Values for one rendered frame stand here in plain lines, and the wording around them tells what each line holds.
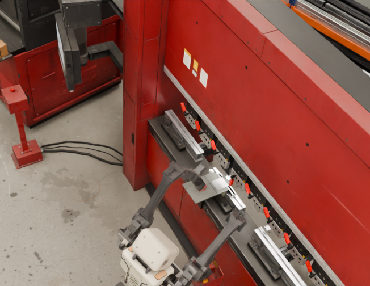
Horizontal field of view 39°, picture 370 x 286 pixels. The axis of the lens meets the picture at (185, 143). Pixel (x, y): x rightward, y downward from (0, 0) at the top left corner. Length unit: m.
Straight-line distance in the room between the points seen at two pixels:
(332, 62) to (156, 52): 1.51
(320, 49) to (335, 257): 1.06
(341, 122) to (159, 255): 1.16
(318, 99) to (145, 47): 1.56
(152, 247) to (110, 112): 2.82
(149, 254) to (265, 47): 1.24
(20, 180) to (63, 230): 0.69
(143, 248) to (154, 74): 1.47
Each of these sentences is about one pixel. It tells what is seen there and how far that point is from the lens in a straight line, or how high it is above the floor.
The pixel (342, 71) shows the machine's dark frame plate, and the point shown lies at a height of 2.30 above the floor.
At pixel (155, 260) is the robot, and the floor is 1.33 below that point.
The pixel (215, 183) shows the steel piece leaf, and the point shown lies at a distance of 3.58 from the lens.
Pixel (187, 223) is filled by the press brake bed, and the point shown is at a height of 0.38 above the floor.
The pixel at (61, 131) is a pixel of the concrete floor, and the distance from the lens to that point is 5.26.
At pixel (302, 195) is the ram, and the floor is 1.64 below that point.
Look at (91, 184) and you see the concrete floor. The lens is 4.80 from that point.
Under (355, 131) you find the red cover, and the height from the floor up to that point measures 2.26.
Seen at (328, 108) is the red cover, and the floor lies 2.24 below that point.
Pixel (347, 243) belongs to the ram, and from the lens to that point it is 2.70.
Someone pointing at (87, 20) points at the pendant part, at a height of 1.80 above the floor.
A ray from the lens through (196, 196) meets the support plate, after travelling 3.49.
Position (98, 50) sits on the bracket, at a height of 1.21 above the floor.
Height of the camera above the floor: 3.77
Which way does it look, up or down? 47 degrees down
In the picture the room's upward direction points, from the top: 8 degrees clockwise
